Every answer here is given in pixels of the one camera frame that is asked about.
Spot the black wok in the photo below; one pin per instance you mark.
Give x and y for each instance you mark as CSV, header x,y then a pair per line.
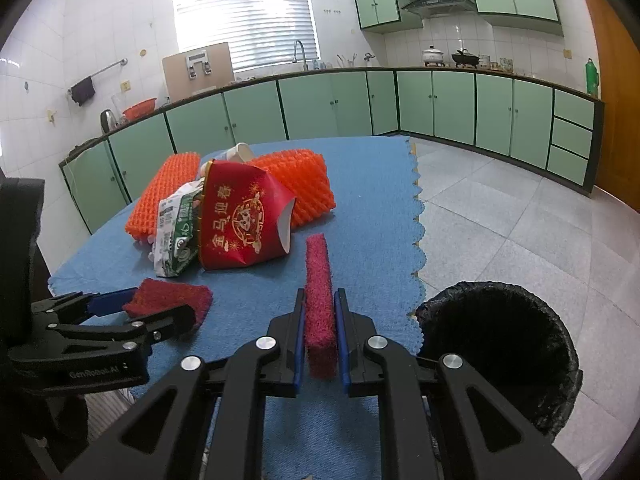
x,y
463,58

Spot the red scouring pad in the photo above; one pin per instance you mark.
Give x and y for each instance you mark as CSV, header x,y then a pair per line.
x,y
320,331
155,296

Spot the dark hanging towel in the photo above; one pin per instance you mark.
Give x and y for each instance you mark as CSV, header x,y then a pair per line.
x,y
83,91

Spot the red basin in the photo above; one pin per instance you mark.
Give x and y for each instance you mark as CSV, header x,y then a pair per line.
x,y
139,110

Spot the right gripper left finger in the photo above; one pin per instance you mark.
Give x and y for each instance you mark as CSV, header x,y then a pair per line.
x,y
299,346

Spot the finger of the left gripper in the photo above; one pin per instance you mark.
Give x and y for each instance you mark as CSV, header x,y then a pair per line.
x,y
111,302
146,330

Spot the blue white paper cup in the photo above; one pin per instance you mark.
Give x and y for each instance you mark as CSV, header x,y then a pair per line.
x,y
240,153

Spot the range hood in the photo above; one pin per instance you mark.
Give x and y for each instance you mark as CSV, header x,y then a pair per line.
x,y
436,8

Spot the window blinds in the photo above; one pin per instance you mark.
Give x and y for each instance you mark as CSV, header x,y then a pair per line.
x,y
259,33

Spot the green lower kitchen cabinets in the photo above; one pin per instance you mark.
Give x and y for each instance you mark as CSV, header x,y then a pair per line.
x,y
537,125

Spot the black lined trash bin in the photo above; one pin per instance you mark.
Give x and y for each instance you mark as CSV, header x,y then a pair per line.
x,y
514,340

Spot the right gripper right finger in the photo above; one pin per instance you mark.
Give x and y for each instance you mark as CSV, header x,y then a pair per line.
x,y
342,343

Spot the green bottle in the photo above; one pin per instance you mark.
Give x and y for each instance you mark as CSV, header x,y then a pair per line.
x,y
592,78

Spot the electric kettle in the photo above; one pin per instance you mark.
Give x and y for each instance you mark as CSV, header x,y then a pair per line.
x,y
108,121

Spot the wall towel rail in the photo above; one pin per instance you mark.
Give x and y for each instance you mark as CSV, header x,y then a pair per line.
x,y
121,62

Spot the brown wooden door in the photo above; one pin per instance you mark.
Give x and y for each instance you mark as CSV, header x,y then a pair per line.
x,y
618,171

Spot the orange spiky pad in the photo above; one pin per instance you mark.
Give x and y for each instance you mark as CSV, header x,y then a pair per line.
x,y
304,173
177,170

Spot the green white snack bag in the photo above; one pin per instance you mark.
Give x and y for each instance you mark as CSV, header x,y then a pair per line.
x,y
176,237

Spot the white cooking pot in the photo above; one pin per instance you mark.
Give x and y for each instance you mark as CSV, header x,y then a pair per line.
x,y
432,56

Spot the blue table mat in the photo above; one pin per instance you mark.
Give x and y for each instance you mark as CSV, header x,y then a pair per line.
x,y
259,393

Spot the cardboard box on counter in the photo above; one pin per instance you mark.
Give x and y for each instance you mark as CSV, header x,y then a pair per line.
x,y
196,71

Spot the sink faucet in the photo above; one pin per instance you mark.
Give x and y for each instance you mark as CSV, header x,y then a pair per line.
x,y
299,54

